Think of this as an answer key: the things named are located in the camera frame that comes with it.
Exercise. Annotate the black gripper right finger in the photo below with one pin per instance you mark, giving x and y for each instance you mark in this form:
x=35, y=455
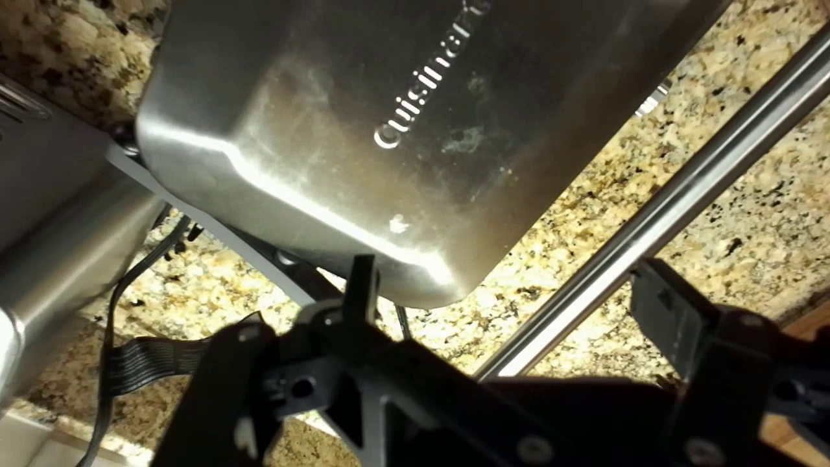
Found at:
x=741, y=390

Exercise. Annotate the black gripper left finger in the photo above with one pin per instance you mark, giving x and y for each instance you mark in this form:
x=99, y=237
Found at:
x=363, y=399

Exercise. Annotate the stainless steel sandwich maker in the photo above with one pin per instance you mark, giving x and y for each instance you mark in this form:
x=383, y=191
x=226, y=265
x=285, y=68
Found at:
x=346, y=112

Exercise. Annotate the stainless steel toaster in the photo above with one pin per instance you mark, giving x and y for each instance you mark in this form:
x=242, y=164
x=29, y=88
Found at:
x=60, y=250

